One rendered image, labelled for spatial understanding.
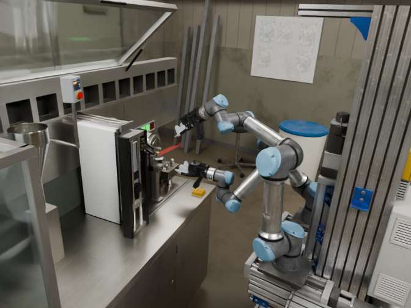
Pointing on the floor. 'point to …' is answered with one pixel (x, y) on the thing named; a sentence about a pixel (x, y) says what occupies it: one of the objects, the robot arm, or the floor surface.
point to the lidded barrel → (306, 143)
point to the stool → (236, 153)
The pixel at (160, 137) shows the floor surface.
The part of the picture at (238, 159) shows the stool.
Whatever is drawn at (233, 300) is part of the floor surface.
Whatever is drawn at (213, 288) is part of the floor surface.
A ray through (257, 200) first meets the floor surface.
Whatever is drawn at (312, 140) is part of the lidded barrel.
